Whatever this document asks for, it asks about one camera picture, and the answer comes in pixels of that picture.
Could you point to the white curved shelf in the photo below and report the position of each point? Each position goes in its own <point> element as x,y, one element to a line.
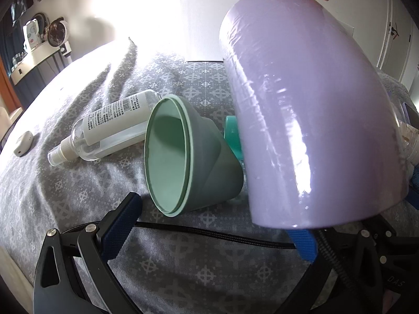
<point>32,60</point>

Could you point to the clear bottle white cap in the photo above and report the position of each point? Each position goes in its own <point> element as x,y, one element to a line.
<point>407,134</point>

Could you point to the grey patterned bed sheet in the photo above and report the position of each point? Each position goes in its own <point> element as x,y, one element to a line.
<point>180,274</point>

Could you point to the small round desk fan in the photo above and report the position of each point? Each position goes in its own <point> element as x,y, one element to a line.
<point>56,32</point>

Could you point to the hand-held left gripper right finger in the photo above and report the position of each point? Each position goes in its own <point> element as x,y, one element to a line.
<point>304,243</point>

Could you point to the green cup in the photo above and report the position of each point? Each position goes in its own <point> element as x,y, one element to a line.
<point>196,144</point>

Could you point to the small white device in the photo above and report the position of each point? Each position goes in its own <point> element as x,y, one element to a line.
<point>65,49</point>

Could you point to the white tabletop appliance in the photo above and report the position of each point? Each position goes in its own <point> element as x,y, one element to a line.
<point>32,36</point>

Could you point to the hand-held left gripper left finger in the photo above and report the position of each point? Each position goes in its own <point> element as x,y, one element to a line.
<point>121,225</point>

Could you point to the teal plastic object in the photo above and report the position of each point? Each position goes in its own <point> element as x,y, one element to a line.
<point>230,134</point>

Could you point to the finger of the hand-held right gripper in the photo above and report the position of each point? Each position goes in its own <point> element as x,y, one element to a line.
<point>416,176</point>

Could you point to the orange wooden frame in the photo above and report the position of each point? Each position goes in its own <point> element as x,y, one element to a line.
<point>8,85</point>

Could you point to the clear spray bottle white label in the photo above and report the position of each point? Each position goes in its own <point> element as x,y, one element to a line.
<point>108,114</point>

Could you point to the white cardboard box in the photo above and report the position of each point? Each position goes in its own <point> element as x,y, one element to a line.
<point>203,29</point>

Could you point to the white door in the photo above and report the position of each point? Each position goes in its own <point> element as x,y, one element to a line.
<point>397,6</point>

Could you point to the lilac cylindrical tumbler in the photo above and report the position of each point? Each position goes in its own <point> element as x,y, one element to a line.
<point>294,104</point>

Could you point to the small white earbud case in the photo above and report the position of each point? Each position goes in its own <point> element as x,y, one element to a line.
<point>23,144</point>

